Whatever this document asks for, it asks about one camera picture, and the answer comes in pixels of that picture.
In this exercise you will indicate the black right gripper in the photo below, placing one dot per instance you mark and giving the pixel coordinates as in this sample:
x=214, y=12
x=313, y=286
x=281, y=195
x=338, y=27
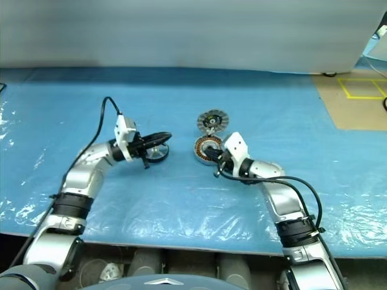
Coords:
x=226, y=164

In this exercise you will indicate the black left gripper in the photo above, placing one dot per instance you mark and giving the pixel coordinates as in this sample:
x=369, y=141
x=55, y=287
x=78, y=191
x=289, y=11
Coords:
x=139, y=149

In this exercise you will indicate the black and silver motor rotor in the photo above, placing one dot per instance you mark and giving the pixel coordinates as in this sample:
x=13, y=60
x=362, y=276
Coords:
x=155, y=154

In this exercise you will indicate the silver motor stator copper windings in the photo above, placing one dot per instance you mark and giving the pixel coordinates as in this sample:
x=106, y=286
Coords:
x=199, y=151

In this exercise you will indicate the silver finned rotor disc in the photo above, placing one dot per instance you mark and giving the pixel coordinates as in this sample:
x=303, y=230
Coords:
x=222, y=121

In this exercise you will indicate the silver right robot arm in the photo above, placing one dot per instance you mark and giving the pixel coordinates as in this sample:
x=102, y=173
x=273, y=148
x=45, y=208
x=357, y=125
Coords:
x=281, y=199

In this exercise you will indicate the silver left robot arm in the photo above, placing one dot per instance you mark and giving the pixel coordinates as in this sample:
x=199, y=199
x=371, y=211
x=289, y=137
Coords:
x=81, y=175

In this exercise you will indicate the blue plastic table cover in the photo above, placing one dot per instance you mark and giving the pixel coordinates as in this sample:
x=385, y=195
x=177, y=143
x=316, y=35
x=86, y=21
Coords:
x=181, y=96

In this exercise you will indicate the grey rounded shape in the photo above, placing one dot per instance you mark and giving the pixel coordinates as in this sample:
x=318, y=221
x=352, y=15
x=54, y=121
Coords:
x=145, y=261
x=232, y=267

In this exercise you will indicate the white partition board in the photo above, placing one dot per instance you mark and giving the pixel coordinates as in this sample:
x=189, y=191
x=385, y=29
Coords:
x=181, y=30

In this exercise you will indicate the black caster wheel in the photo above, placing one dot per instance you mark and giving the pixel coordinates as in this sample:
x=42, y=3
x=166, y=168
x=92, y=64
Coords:
x=329, y=74

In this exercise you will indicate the small white device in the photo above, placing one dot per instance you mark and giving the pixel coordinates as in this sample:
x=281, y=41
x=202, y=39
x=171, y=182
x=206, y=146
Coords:
x=382, y=30

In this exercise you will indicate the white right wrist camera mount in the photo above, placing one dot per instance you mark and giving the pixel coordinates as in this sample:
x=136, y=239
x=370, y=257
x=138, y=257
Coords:
x=237, y=148

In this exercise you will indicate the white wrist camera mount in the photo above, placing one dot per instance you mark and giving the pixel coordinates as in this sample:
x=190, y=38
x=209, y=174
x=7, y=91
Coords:
x=122, y=130
x=237, y=148

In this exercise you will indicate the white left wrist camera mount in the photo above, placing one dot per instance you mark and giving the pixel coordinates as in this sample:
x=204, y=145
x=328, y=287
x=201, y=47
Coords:
x=122, y=130

